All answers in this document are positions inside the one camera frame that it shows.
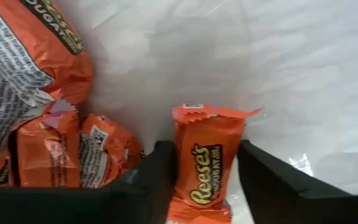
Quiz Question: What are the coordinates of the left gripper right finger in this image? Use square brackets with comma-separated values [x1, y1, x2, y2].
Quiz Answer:
[237, 139, 358, 224]

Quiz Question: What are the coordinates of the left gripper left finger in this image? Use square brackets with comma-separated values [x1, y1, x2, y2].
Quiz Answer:
[0, 140, 178, 224]

